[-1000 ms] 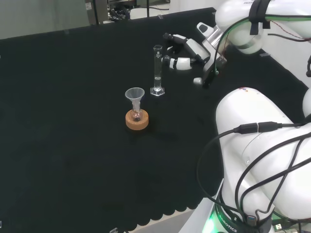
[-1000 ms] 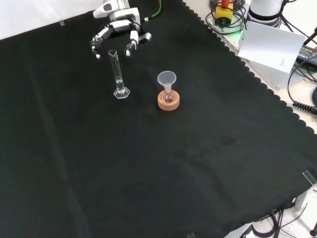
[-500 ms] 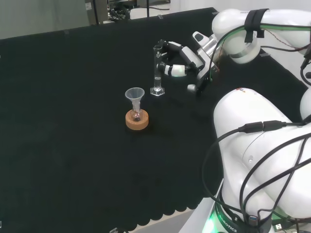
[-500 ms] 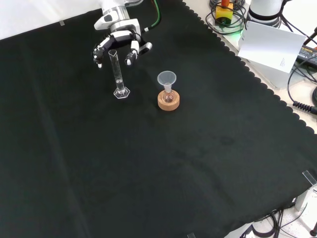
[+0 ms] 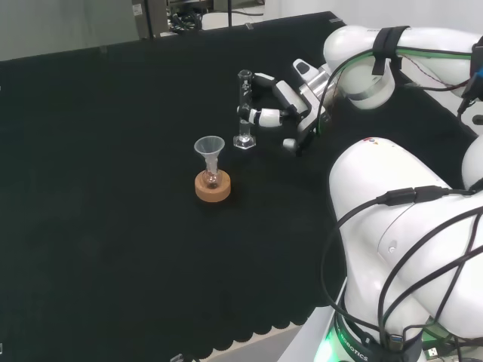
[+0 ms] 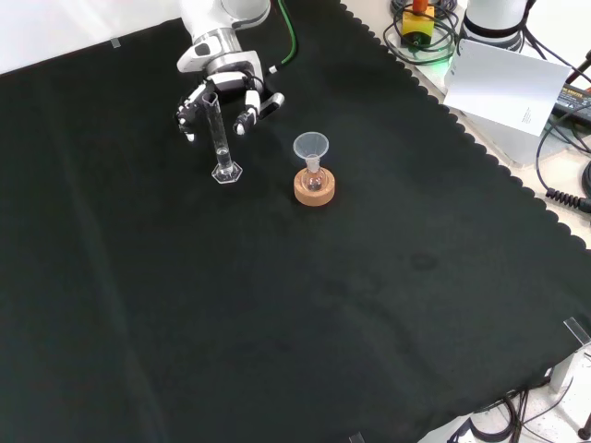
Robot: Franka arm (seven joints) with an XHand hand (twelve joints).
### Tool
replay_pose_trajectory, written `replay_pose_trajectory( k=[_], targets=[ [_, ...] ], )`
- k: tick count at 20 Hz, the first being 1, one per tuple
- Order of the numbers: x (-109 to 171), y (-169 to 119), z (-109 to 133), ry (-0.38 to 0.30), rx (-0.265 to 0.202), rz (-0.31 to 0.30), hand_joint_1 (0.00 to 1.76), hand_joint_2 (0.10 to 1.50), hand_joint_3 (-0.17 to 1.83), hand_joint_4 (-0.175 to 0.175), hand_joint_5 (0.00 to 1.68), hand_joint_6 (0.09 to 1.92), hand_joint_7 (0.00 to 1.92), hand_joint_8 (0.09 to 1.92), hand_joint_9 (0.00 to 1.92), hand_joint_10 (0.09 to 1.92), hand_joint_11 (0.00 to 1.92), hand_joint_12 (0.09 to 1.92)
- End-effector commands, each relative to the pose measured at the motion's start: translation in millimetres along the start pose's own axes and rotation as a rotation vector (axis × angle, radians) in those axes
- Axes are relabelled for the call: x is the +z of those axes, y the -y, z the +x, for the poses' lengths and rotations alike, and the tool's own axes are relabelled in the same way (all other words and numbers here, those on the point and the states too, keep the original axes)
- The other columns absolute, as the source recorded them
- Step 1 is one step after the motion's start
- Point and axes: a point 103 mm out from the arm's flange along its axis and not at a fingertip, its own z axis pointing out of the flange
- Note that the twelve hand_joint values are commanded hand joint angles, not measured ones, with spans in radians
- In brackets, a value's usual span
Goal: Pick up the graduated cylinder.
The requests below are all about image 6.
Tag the black power adapter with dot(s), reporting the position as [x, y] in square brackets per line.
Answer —
[575, 101]

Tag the black scalloped bench cloth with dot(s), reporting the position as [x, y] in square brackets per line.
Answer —
[277, 300]

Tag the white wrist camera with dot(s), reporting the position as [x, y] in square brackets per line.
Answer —
[189, 60]

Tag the clear plastic funnel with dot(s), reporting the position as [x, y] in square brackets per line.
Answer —
[310, 145]

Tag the grey box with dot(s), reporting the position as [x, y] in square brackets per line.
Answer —
[512, 143]

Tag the yellow stop button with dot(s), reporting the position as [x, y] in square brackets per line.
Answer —
[418, 23]

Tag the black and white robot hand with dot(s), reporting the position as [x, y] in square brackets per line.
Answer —
[233, 78]

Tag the clear glass graduated cylinder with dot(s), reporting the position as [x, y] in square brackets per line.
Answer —
[226, 174]

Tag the pale board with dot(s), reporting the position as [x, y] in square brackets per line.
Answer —
[503, 87]

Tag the small round-bottom glass flask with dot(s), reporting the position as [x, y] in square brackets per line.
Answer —
[315, 182]

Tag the black tripod leg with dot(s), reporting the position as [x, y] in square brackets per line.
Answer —
[581, 69]

